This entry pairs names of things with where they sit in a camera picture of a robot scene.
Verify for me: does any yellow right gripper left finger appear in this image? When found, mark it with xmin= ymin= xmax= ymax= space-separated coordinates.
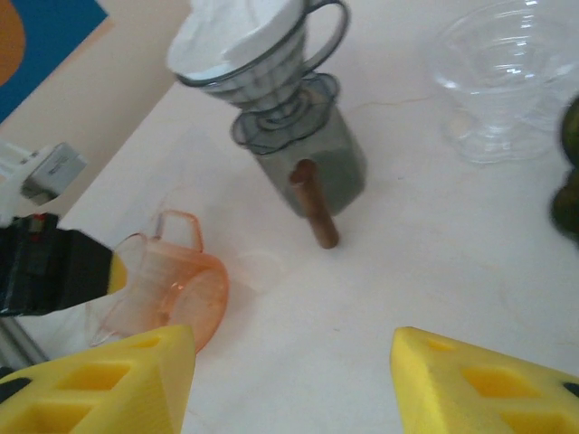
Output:
xmin=0 ymin=323 xmax=197 ymax=434

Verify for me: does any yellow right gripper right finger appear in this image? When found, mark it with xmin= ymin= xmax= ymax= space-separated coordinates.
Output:
xmin=390 ymin=325 xmax=579 ymax=434

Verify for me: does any dark olive coffee dripper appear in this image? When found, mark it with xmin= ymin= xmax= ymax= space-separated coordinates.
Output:
xmin=546 ymin=97 xmax=579 ymax=248

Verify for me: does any clear plastic coffee dripper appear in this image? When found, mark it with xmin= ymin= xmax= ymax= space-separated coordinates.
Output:
xmin=432 ymin=0 xmax=578 ymax=168

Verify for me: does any aluminium table side rail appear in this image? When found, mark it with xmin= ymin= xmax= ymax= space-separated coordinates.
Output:
xmin=0 ymin=315 xmax=49 ymax=368

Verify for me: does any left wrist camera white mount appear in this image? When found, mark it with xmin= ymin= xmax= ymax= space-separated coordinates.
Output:
xmin=0 ymin=139 xmax=88 ymax=221

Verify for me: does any grey cup with wooden handle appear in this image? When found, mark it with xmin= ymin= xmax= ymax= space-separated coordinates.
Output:
xmin=252 ymin=106 xmax=368 ymax=250

